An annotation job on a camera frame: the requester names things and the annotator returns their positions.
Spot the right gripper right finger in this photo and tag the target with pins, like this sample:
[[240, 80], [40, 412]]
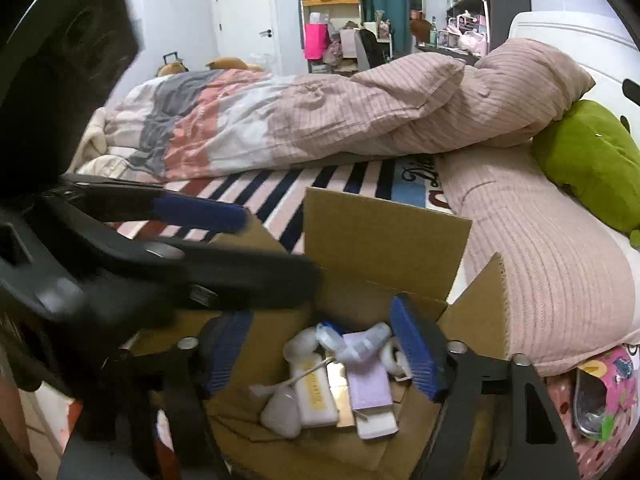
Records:
[[425, 348]]

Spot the pink dotted pouch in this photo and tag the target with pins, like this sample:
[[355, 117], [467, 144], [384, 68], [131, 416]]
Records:
[[598, 403]]

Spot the black suitcase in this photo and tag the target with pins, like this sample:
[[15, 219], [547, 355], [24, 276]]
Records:
[[172, 65]]

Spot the clear tape roll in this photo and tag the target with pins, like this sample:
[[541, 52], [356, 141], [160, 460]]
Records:
[[394, 360]]

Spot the green plush toy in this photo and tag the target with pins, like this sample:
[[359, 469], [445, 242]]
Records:
[[591, 155]]

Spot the white headboard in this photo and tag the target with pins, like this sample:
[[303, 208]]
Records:
[[602, 46]]

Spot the tall grey bookshelf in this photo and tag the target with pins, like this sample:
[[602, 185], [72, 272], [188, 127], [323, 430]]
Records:
[[473, 28]]

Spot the yellow white shelf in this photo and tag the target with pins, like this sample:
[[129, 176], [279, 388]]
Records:
[[332, 30]]

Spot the gold rectangular box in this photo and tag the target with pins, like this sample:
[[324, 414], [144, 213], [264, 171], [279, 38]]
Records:
[[339, 389]]

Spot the striped plush blanket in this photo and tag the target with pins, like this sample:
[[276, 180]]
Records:
[[275, 197]]

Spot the brown cardboard box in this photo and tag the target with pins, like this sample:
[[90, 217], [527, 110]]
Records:
[[369, 250]]

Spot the pink grey patchwork quilt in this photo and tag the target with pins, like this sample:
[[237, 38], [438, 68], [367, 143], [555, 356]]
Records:
[[209, 124]]

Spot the white cream bottle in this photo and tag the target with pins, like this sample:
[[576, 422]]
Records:
[[316, 404]]

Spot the bright pink bag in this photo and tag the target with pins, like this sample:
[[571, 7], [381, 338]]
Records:
[[316, 41]]

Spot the brown plush toy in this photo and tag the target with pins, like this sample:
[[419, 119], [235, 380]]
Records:
[[419, 27]]

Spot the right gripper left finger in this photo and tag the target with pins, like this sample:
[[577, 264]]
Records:
[[221, 341]]

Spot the cream fluffy blanket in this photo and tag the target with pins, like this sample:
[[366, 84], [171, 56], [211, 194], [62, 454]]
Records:
[[91, 157]]

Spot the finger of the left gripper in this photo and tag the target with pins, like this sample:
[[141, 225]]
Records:
[[200, 212], [225, 274]]

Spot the white door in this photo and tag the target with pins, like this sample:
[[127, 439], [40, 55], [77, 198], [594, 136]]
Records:
[[247, 29]]

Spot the pink ribbed pillow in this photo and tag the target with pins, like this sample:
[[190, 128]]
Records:
[[572, 283]]

